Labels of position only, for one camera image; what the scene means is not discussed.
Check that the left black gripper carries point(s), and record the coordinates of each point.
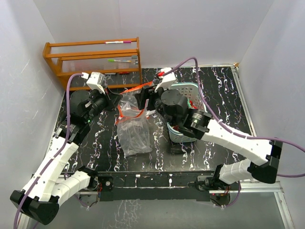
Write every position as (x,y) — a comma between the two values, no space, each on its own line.
(112,102)

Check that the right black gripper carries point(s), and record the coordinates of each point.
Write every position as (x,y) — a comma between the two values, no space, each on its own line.
(148,93)

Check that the clear orange zip top bag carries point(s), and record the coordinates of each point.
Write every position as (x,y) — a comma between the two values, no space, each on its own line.
(128,108)

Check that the red green dragon fruit toy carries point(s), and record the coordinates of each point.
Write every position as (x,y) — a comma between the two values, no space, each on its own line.
(191,105)

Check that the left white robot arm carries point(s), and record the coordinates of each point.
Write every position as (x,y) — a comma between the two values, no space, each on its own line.
(41,198)

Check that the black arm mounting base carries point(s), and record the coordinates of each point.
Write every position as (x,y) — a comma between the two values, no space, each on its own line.
(159,186)

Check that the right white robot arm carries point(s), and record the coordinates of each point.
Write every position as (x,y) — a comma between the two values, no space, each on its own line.
(261,156)

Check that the orange wooden shelf rack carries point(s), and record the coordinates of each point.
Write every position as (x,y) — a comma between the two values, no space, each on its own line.
(67,58)

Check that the green yellow marker pen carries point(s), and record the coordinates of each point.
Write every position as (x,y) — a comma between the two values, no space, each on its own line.
(114,60)

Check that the white pink marker pen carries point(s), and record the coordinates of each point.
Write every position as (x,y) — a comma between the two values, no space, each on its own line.
(118,42)

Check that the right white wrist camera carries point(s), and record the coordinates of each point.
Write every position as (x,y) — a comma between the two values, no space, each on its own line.
(167,77)

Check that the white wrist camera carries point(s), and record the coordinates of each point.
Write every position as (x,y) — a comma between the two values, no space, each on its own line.
(167,77)
(95,81)

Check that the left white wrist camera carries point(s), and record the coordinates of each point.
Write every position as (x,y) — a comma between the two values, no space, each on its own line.
(95,81)

